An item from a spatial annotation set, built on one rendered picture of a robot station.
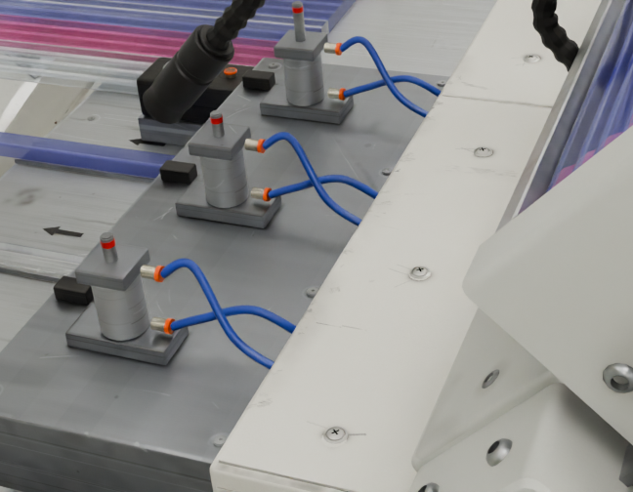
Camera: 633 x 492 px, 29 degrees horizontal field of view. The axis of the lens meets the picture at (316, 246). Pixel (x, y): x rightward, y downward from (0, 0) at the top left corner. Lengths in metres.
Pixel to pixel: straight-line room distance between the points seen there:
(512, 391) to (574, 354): 0.04
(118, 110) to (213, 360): 0.37
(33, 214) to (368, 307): 0.31
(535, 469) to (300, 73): 0.41
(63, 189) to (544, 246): 0.53
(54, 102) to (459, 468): 1.49
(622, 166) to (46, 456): 0.32
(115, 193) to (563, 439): 0.49
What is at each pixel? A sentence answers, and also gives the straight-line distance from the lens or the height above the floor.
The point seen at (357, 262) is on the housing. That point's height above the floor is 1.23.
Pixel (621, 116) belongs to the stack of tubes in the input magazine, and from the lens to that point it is 0.37.
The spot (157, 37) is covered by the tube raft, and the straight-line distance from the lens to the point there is 0.95.
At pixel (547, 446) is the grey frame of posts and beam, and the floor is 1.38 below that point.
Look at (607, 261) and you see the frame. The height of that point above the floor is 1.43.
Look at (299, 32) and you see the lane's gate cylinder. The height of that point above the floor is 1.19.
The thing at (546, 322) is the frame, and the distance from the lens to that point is 0.32.
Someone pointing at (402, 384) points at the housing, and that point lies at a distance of 0.49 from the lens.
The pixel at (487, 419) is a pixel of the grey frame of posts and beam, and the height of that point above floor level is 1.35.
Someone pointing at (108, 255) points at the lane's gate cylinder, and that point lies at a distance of 0.53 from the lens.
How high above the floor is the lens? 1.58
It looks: 40 degrees down
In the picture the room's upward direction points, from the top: 48 degrees clockwise
